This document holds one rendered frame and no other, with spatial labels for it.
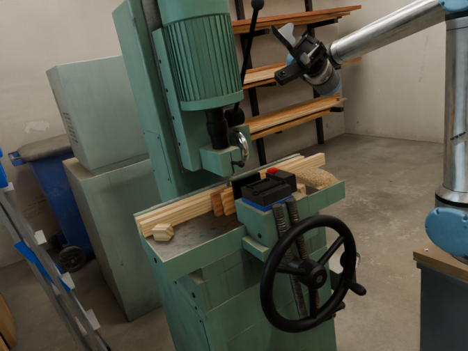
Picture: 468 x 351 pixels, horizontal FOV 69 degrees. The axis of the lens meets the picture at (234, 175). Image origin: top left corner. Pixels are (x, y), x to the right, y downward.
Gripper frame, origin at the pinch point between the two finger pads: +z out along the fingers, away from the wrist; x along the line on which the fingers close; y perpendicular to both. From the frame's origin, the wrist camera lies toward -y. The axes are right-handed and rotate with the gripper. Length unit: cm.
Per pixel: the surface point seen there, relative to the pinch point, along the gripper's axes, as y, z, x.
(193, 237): -51, 10, 28
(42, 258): -119, 2, -17
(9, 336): -208, -27, -29
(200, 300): -61, 6, 40
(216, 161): -36.2, 2.7, 12.7
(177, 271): -56, 15, 35
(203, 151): -38.8, 0.3, 5.0
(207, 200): -47, 0, 18
